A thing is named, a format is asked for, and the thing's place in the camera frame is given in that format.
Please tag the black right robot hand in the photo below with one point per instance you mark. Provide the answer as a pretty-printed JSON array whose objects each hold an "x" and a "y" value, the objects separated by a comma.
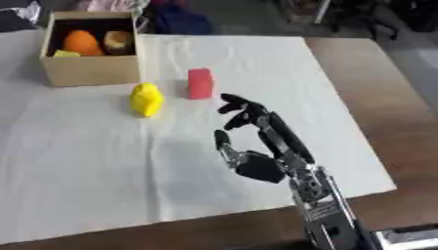
[{"x": 258, "y": 166}]

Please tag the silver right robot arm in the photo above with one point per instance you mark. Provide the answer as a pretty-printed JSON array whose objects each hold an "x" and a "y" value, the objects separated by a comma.
[{"x": 331, "y": 211}]

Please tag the tan cardboard box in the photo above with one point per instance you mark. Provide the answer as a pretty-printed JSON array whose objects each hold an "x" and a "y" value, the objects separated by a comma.
[{"x": 91, "y": 55}]

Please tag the red rectangular block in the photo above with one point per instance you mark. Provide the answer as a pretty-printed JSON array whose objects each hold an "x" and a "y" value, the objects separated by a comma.
[{"x": 200, "y": 83}]

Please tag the yellow toy pepper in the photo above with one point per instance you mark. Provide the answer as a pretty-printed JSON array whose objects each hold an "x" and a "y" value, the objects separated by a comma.
[{"x": 146, "y": 99}]

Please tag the blue bag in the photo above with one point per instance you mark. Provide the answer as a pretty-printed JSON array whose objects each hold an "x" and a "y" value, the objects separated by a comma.
[{"x": 181, "y": 20}]

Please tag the brown toy bread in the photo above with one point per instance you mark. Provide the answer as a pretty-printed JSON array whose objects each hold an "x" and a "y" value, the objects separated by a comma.
[{"x": 118, "y": 42}]

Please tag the orange toy fruit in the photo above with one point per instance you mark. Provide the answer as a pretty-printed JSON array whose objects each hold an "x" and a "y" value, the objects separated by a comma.
[{"x": 82, "y": 43}]

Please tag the small yellow toy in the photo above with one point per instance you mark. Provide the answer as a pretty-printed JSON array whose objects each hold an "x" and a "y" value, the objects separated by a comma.
[{"x": 66, "y": 54}]

